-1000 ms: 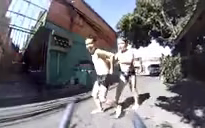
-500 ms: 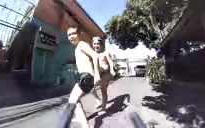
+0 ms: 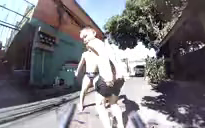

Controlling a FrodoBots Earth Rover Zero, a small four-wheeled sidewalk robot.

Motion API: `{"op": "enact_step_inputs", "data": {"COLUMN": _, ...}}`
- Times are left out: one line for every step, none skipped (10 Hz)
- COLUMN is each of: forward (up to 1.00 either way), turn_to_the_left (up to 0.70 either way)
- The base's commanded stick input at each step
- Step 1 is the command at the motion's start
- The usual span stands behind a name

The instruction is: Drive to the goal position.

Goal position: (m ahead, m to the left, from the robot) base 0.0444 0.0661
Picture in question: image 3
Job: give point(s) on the metal gate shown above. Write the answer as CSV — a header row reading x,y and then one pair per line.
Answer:
x,y
6,20

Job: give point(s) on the dark building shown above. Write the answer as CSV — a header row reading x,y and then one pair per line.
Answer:
x,y
193,50

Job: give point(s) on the large green tree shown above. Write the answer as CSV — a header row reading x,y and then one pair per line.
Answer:
x,y
136,23

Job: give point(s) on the grey asphalt road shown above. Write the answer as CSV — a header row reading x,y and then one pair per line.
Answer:
x,y
140,93

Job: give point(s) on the green and red building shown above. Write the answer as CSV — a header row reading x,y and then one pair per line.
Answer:
x,y
56,53

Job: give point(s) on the robot's own part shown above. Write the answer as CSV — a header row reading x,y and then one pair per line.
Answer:
x,y
66,116
136,120

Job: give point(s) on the person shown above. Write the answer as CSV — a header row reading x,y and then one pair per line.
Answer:
x,y
103,66

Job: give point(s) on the vehicle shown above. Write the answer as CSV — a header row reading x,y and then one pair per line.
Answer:
x,y
139,70

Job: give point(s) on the concrete kerb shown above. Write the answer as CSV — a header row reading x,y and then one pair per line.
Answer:
x,y
30,106

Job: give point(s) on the green bush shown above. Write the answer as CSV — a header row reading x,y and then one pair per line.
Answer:
x,y
155,68

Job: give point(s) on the shaded pavement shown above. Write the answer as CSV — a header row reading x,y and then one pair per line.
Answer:
x,y
23,91

